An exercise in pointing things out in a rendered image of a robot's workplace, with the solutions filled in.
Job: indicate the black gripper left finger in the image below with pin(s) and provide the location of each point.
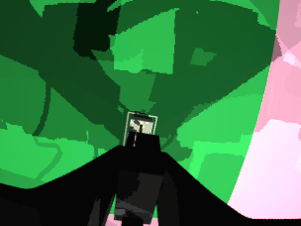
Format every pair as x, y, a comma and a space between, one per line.
79, 198

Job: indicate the green circuit board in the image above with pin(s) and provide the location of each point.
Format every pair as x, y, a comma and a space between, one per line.
76, 76

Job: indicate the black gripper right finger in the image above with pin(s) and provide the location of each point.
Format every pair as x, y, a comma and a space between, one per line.
184, 201

